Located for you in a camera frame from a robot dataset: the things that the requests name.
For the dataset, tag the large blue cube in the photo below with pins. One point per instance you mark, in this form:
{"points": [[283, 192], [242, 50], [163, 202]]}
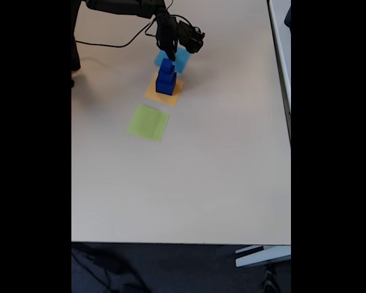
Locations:
{"points": [[164, 89]]}

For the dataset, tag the green paper square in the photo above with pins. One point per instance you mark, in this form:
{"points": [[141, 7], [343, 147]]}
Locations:
{"points": [[148, 123]]}

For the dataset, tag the black camera box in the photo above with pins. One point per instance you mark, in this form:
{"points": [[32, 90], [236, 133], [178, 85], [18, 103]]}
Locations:
{"points": [[190, 38]]}

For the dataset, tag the blue paper square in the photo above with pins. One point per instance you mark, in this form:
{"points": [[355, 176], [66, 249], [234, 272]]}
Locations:
{"points": [[181, 61]]}

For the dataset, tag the orange paper square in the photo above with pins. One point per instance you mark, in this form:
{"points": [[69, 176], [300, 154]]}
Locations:
{"points": [[169, 100]]}

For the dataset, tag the medium blue cube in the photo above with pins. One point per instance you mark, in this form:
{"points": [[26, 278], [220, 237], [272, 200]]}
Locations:
{"points": [[166, 78]]}

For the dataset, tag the white table foot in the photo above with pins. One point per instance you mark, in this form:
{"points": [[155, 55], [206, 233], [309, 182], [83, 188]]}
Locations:
{"points": [[262, 256]]}

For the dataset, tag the dark object on side table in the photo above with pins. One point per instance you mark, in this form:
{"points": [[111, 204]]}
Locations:
{"points": [[288, 16]]}

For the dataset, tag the small blue cube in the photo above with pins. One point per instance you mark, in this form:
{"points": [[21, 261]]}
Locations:
{"points": [[167, 67]]}

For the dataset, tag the white side table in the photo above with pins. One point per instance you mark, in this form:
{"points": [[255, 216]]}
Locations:
{"points": [[282, 45]]}

